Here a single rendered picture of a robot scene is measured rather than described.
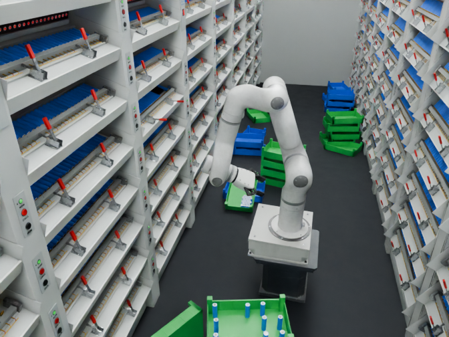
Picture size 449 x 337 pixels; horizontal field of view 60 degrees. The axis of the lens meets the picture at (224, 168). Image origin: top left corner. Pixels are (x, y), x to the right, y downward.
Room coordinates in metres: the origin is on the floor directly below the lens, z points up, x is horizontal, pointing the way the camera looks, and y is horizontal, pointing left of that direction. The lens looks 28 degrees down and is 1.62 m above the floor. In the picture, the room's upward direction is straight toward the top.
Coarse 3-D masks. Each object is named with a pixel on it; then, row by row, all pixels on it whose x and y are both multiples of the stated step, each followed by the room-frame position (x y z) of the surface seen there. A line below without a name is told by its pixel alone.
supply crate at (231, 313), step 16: (208, 304) 1.06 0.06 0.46; (224, 304) 1.08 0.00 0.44; (240, 304) 1.08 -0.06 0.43; (256, 304) 1.08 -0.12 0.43; (272, 304) 1.09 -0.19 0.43; (208, 320) 1.03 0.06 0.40; (224, 320) 1.03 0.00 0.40; (240, 320) 1.03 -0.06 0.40; (256, 320) 1.03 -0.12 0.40; (272, 320) 1.03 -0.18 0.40; (288, 320) 0.99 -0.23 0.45; (208, 336) 0.90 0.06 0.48; (224, 336) 0.96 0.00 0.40; (240, 336) 0.96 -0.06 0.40; (256, 336) 0.96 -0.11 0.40; (272, 336) 0.96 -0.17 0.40; (288, 336) 0.90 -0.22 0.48
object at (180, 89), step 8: (168, 80) 2.16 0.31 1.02; (168, 88) 2.14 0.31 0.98; (176, 88) 2.15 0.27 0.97; (184, 88) 2.14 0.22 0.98; (176, 96) 2.09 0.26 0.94; (168, 104) 1.96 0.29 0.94; (176, 104) 2.03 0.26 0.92; (160, 112) 1.84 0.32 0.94; (168, 112) 1.90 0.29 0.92; (144, 128) 1.55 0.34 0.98; (152, 128) 1.67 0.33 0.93; (144, 136) 1.58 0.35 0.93
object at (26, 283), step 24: (0, 144) 0.81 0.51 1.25; (0, 168) 0.79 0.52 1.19; (24, 168) 0.86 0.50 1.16; (24, 192) 0.84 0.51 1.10; (0, 216) 0.78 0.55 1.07; (24, 240) 0.80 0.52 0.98; (24, 264) 0.78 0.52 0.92; (48, 264) 0.85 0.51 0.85; (24, 288) 0.78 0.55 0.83; (48, 288) 0.83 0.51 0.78; (48, 312) 0.80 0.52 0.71; (48, 336) 0.78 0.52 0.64
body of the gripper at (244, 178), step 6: (240, 168) 1.65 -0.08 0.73; (240, 174) 1.61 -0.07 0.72; (246, 174) 1.63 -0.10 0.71; (252, 174) 1.65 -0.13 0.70; (234, 180) 1.59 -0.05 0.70; (240, 180) 1.59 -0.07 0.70; (246, 180) 1.60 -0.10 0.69; (252, 180) 1.62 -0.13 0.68; (240, 186) 1.58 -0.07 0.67; (246, 186) 1.58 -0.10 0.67; (252, 186) 1.58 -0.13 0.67
